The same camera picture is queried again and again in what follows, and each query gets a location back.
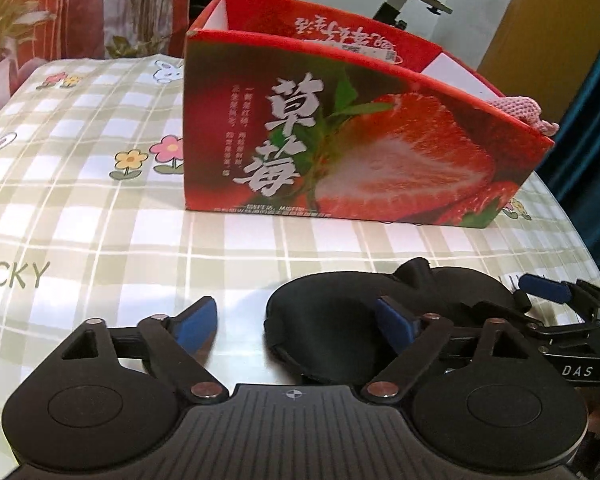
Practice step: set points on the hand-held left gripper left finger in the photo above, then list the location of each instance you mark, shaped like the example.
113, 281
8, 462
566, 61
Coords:
195, 322

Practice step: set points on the checked rabbit print bedsheet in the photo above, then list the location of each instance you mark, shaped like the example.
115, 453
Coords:
105, 210

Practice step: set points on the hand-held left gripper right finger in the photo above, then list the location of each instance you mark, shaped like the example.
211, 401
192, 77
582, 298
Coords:
397, 322

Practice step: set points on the wooden door panel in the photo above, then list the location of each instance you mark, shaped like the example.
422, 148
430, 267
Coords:
540, 25

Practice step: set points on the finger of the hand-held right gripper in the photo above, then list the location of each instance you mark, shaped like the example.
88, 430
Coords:
545, 287
522, 300

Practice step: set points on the pink plant print curtain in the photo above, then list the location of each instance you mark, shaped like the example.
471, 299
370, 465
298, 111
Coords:
55, 10

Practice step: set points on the dark blue curtain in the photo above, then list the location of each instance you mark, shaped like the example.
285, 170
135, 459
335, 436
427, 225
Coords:
590, 160

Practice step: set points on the red strawberry print box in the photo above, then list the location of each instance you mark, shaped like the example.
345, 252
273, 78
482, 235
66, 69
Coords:
360, 150

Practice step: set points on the black eye mask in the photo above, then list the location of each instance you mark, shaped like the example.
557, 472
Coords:
320, 310

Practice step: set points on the pink knitted cloth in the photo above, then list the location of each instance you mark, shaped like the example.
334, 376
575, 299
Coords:
522, 110

